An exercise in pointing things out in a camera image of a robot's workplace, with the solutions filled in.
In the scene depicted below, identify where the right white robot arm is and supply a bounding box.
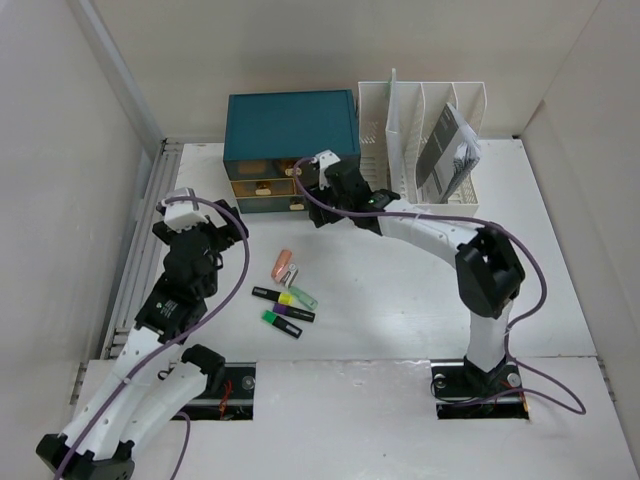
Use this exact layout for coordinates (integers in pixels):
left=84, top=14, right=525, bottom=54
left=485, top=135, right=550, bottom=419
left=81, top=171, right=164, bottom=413
left=294, top=151, right=525, bottom=397

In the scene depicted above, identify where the white perforated file organizer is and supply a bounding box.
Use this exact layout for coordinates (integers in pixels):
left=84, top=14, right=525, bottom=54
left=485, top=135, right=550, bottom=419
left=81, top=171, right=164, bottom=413
left=357, top=78, right=487, bottom=216

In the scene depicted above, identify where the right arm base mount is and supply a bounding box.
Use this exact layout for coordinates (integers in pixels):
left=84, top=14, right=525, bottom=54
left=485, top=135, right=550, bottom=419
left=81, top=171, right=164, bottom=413
left=430, top=358, right=529, bottom=420

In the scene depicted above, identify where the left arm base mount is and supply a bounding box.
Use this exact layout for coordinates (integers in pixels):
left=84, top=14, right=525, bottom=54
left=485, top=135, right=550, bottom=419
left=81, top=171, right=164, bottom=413
left=180, top=363, right=256, bottom=421

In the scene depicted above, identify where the clear mesh document pouch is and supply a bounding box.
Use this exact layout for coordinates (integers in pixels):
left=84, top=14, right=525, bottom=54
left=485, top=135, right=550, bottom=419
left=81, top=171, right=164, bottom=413
left=385, top=68, right=404, bottom=194

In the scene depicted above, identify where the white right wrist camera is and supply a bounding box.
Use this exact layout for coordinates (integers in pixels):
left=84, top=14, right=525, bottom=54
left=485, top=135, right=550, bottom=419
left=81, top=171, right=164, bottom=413
left=311, top=150, right=341, bottom=176

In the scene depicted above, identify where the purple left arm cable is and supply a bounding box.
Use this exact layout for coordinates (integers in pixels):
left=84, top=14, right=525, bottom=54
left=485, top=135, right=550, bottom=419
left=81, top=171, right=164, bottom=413
left=52, top=197, right=251, bottom=480

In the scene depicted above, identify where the yellow cap black highlighter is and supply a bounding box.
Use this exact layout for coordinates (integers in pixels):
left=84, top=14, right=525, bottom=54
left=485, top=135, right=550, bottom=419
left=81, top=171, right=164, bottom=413
left=251, top=287, right=294, bottom=305

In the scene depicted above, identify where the teal desktop drawer cabinet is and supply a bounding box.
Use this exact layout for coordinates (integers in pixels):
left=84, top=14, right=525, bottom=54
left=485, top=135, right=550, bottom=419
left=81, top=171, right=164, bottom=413
left=223, top=89, right=361, bottom=214

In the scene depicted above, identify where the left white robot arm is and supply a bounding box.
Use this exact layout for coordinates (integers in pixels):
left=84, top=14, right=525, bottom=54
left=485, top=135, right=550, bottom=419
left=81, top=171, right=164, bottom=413
left=36, top=189, right=248, bottom=479

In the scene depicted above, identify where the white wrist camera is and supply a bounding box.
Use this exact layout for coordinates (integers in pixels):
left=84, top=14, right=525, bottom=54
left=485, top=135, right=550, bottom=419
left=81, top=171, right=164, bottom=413
left=311, top=150, right=341, bottom=176
left=157, top=187, right=208, bottom=233

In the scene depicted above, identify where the purple cap black highlighter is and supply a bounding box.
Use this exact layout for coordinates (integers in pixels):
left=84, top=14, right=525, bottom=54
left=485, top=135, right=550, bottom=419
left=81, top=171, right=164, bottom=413
left=272, top=303, right=316, bottom=323

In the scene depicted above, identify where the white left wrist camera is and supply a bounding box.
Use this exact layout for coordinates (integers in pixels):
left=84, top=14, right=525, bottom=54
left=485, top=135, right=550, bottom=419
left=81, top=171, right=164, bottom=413
left=157, top=187, right=208, bottom=233

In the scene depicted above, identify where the green cap black highlighter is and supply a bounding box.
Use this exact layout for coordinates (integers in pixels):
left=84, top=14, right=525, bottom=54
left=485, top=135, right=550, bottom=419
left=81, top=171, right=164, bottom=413
left=261, top=310, right=302, bottom=339

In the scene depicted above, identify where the grey Canon setup guide booklet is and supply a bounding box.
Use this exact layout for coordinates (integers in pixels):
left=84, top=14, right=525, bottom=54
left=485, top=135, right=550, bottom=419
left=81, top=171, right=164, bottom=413
left=415, top=102, right=481, bottom=204

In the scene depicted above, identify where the aluminium frame rail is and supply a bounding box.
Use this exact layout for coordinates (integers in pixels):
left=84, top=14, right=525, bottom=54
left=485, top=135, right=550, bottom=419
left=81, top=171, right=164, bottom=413
left=68, top=1, right=179, bottom=360

